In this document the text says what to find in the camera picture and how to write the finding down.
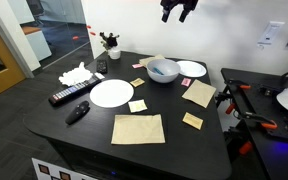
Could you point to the white round vase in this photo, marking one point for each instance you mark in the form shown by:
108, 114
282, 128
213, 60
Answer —
114, 53

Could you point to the tan yellow packet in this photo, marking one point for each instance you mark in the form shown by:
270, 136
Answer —
193, 120

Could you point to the crumpled white tissue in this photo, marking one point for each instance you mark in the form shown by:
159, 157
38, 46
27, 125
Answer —
75, 76

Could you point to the pale yellow printed packet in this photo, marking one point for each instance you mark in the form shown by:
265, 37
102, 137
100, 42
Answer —
137, 106

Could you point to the white cabinet with wooden top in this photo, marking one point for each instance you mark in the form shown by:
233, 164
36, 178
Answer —
39, 43

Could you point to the flat white round plate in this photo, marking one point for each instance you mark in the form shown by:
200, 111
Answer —
111, 93

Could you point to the orange and black clamp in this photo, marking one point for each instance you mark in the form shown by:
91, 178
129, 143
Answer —
245, 86
269, 125

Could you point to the dark rose flower bouquet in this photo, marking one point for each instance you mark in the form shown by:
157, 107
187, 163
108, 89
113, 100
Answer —
110, 40

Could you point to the pink sugar packet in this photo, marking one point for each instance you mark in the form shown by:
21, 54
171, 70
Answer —
185, 82

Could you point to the small black presenter remote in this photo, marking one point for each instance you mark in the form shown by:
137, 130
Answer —
78, 112

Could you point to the brown sugar packet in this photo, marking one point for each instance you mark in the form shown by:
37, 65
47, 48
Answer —
137, 82

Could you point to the white wall control panel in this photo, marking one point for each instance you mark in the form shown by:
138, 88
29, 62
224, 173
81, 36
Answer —
270, 33

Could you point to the white and pink packet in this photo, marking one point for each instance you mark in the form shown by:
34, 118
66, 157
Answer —
137, 66

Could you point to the small white packet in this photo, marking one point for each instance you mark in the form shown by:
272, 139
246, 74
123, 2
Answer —
99, 75

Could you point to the long remote with grey buttons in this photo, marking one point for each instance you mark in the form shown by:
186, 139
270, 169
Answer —
74, 90

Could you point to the rimmed white plate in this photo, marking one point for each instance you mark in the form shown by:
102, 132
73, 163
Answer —
191, 68

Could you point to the tan napkin left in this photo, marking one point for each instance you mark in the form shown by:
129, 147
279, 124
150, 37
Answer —
199, 93

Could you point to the checker calibration board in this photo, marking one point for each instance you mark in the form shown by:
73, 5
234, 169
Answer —
57, 171

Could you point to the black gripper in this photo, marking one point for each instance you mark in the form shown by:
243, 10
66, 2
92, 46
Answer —
179, 3

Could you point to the grey bowl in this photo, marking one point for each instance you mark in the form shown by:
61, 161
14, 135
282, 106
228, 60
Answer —
165, 75

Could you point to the black perforated bench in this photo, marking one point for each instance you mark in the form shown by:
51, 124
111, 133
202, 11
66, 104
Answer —
277, 146

